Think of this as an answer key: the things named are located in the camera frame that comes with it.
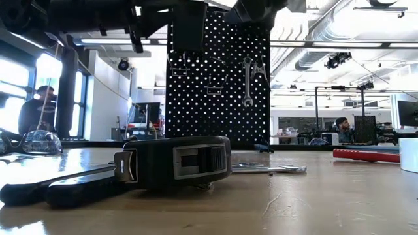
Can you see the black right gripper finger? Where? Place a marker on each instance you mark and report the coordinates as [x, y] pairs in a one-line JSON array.
[[236, 11]]

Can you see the clear safety glasses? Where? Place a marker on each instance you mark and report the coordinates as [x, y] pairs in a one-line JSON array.
[[42, 143]]

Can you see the black tape measure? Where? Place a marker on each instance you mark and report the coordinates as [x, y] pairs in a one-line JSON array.
[[156, 163]]

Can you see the black dome camera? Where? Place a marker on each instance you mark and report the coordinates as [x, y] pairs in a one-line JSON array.
[[123, 64]]

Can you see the small distant black pegboard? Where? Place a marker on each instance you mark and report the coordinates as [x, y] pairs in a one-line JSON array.
[[365, 129]]

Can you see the red utility knife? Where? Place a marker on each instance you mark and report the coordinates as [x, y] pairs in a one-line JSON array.
[[365, 155]]

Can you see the single metal peg hook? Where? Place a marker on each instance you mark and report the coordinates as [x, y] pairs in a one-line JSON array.
[[218, 61]]

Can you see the tall black pegboard bin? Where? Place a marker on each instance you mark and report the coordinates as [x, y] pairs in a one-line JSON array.
[[189, 29]]

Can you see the black camera rig frame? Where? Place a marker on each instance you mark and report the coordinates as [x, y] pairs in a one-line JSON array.
[[339, 87]]

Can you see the white tape roll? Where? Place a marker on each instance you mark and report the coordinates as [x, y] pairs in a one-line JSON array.
[[409, 156]]

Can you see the double prong metal hook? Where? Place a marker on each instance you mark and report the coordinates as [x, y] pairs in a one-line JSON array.
[[179, 68]]

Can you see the black ceiling-mounted camera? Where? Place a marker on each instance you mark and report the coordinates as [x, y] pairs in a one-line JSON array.
[[336, 60]]

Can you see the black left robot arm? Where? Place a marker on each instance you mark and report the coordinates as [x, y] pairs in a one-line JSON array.
[[81, 16]]

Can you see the black perforated metal pegboard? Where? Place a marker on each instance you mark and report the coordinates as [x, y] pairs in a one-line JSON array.
[[248, 139]]

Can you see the person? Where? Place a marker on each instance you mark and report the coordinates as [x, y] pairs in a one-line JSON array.
[[32, 114], [343, 125]]

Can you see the cluttered background desk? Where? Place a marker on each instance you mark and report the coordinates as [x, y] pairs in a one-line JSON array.
[[137, 134]]

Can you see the black aluminium table frame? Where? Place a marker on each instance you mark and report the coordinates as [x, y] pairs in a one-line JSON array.
[[310, 147]]

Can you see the black structural column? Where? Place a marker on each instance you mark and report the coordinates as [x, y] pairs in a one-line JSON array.
[[67, 98]]

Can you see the black computer monitor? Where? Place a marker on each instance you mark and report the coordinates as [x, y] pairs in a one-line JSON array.
[[408, 112]]

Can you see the silver ventilation duct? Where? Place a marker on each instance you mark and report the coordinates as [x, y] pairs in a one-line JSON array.
[[307, 60]]

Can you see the black background monitor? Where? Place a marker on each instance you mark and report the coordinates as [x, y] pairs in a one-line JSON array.
[[147, 112]]

